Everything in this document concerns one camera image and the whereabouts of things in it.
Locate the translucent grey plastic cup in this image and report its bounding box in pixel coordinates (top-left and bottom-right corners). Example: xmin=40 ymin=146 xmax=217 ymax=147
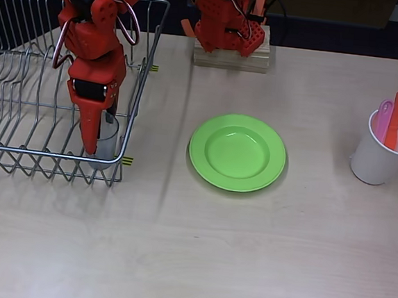
xmin=76 ymin=113 xmax=122 ymax=175

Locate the green plastic plate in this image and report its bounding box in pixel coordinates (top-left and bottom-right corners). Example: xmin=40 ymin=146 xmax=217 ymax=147
xmin=185 ymin=109 xmax=290 ymax=197

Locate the pink plastic fork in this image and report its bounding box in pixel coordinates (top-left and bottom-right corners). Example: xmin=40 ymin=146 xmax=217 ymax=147
xmin=374 ymin=98 xmax=396 ymax=146

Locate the orange plastic knife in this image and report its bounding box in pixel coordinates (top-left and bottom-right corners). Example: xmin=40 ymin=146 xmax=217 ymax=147
xmin=382 ymin=89 xmax=398 ymax=151

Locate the orange plastic clamp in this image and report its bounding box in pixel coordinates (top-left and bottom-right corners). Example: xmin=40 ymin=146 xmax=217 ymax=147
xmin=180 ymin=0 xmax=201 ymax=38

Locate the wooden base block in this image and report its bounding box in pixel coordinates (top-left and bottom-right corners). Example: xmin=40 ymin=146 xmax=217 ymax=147
xmin=192 ymin=18 xmax=273 ymax=75

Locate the white paper cup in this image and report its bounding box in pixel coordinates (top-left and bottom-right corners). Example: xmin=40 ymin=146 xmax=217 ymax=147
xmin=348 ymin=105 xmax=398 ymax=188

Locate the white servo cable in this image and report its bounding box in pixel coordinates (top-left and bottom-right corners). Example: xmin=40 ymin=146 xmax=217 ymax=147
xmin=51 ymin=0 xmax=144 ymax=77

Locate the metal wire dish rack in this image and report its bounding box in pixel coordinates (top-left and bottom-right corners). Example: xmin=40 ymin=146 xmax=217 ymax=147
xmin=0 ymin=0 xmax=172 ymax=192

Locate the black power cable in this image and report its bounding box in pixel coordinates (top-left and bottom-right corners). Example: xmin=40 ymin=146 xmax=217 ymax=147
xmin=255 ymin=0 xmax=290 ymax=48

